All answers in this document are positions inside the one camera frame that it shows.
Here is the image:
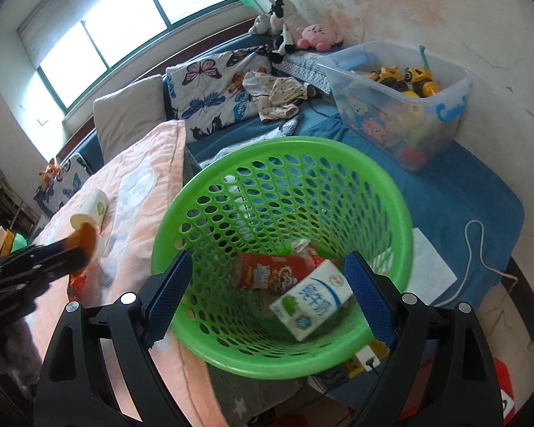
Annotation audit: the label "green plastic basket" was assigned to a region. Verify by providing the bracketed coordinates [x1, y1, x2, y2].
[151, 136, 415, 382]

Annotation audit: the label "metal storage rack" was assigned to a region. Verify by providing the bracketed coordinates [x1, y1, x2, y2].
[0, 165, 42, 233]

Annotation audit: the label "clear storage box blue handles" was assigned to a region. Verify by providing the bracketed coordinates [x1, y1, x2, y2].
[315, 40, 475, 175]

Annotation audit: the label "grey white plush toy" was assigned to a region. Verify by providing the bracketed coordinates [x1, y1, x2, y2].
[248, 12, 273, 37]

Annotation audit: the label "white rope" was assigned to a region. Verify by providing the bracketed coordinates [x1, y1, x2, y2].
[435, 220, 520, 309]

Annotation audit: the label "white tissue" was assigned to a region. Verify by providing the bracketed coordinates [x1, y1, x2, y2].
[289, 239, 322, 259]

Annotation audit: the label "orange snack bag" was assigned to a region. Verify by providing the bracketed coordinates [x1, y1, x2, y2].
[67, 271, 90, 304]

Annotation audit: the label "orange fox plush toy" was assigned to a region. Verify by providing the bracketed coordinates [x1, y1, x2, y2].
[38, 158, 64, 193]

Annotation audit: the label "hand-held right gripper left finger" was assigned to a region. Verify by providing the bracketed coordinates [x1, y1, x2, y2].
[33, 249, 194, 427]

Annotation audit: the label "pink round plush toy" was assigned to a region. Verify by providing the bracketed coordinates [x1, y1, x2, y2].
[296, 23, 344, 52]

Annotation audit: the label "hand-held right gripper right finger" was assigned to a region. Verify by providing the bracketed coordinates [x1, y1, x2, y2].
[344, 250, 504, 427]

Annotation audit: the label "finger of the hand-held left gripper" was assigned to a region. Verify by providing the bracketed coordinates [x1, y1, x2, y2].
[0, 238, 72, 273]
[0, 247, 90, 293]

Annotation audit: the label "blue sofa bed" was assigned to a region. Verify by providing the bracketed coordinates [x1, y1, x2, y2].
[56, 31, 527, 318]

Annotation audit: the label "red printed noodle cup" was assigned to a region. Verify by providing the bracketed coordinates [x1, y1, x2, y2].
[230, 252, 318, 293]

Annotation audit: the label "small butterfly print cushion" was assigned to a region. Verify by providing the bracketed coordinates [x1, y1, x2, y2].
[56, 153, 95, 203]

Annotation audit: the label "grey pillow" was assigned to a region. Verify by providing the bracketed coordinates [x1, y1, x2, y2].
[93, 74, 171, 166]

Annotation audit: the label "blue white patterned folded blanket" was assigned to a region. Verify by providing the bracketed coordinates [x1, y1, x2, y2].
[271, 49, 340, 95]

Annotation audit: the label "white sock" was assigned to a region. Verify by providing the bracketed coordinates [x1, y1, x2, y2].
[277, 113, 304, 138]

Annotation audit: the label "black white cow plush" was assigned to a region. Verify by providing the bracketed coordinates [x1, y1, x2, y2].
[267, 0, 311, 64]

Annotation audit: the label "beige patterned clothes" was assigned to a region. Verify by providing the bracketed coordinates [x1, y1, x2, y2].
[242, 71, 311, 124]

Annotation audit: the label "white paper sheet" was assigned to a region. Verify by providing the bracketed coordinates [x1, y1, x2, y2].
[410, 227, 459, 309]

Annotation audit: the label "pink printed blanket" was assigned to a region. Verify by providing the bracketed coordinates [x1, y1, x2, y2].
[27, 120, 234, 427]

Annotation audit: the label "large butterfly print cushion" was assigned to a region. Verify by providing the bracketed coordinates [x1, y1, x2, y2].
[164, 46, 275, 144]

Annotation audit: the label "yellow toy excavator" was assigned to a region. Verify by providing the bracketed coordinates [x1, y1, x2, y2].
[368, 65, 442, 99]

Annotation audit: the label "yellow power strip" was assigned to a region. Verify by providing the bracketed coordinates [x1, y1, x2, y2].
[342, 340, 384, 380]

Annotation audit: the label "white milk carton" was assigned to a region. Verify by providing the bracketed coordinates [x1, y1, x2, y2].
[269, 260, 355, 343]

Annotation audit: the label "yellow white paper cup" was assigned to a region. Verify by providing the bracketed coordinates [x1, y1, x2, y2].
[70, 189, 109, 235]

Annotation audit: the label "orange peel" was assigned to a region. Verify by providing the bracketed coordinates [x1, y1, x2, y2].
[67, 223, 97, 276]

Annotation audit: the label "white roller blind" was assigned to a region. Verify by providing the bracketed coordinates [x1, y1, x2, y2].
[17, 0, 148, 68]

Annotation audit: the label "red plastic object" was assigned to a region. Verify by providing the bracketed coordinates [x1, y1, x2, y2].
[492, 357, 518, 426]

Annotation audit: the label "green framed window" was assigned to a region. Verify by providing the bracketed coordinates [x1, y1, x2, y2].
[17, 0, 233, 111]

